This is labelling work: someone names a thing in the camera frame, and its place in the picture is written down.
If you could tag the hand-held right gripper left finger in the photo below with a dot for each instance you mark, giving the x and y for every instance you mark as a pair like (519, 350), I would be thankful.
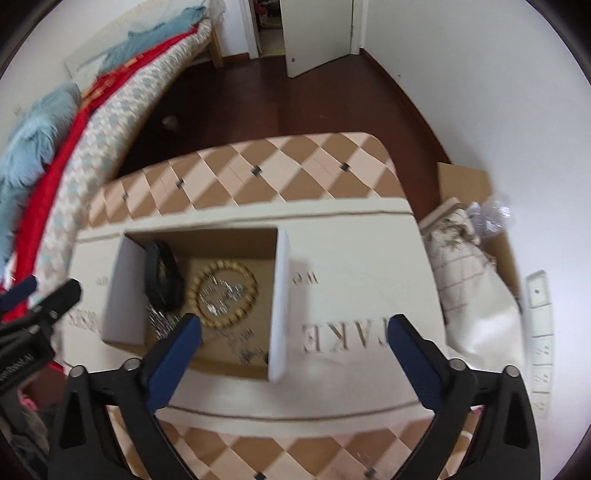
(173, 364)

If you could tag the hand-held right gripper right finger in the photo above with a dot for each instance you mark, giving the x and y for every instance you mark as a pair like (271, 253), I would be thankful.
(415, 364)

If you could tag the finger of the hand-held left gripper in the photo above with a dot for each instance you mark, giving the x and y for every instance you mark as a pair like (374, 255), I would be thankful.
(16, 293)
(57, 300)

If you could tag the cardboard box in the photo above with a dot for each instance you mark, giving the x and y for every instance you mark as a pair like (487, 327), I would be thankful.
(122, 295)

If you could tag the black smart band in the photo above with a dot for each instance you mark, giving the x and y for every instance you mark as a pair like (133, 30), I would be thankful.
(161, 290)

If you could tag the cream folded cloth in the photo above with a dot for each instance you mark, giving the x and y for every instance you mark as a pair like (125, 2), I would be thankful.
(480, 304)

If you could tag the diamond pattern tablecloth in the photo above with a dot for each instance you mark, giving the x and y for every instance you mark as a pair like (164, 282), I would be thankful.
(360, 258)

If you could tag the white power strip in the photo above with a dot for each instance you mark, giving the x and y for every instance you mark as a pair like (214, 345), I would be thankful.
(541, 332)

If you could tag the bed with red blanket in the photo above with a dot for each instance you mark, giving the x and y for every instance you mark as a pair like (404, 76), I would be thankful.
(32, 138)

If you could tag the crumpled clear plastic bag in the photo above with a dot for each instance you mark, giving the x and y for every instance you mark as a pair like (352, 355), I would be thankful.
(491, 217)

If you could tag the checkered bed cover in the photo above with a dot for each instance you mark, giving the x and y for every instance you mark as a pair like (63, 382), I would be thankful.
(101, 120)

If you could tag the flat cardboard sheet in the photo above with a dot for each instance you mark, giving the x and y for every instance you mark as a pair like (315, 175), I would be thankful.
(461, 182)

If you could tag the small dark floor object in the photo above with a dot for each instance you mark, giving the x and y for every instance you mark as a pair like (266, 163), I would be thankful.
(170, 122)

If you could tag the white wooden bed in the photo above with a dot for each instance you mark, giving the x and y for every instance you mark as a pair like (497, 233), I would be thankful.
(92, 55)

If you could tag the white door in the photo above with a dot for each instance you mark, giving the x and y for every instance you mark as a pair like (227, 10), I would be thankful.
(318, 32)

